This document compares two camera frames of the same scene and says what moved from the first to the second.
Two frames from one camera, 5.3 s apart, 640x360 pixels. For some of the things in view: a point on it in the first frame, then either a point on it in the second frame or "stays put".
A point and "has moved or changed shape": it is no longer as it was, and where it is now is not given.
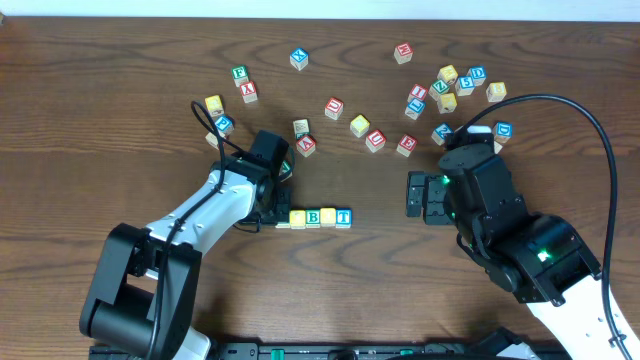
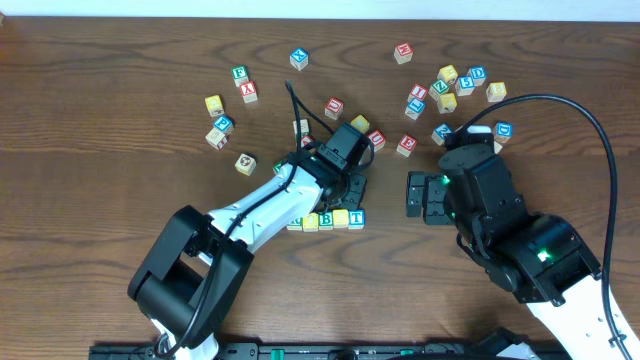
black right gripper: (432, 201) stays put
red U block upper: (333, 108) stays put
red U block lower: (375, 140) stays put
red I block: (418, 91) stays put
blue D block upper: (478, 75) stays put
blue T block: (343, 218) → (356, 219)
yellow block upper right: (448, 74) stays put
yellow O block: (297, 219) has moved or changed shape
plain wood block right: (497, 147) stays put
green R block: (283, 225) has moved or changed shape
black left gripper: (281, 209) → (351, 195)
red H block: (403, 53) stays put
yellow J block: (328, 217) → (340, 218)
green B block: (313, 218) → (325, 221)
